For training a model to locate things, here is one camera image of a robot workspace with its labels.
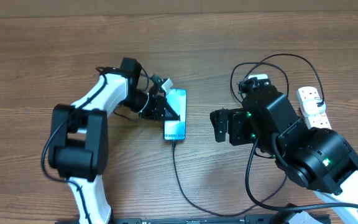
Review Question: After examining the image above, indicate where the Samsung Galaxy smartphone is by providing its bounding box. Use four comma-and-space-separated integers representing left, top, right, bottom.
163, 88, 187, 141

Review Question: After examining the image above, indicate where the black USB charging cable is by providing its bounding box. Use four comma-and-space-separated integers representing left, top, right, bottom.
171, 53, 325, 218

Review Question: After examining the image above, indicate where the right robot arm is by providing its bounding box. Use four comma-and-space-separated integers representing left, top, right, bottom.
210, 77, 358, 223

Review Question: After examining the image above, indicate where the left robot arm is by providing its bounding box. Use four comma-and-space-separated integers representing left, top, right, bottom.
40, 57, 182, 223

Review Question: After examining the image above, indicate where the white charger plug adapter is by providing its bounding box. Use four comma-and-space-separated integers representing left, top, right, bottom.
300, 98, 326, 117

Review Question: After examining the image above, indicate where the white power strip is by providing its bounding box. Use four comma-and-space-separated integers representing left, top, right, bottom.
296, 86, 331, 129

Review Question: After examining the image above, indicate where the cardboard backdrop panel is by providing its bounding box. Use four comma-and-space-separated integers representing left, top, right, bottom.
0, 0, 358, 18

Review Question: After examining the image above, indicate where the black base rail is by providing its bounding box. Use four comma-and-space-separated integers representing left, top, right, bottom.
54, 214, 332, 224

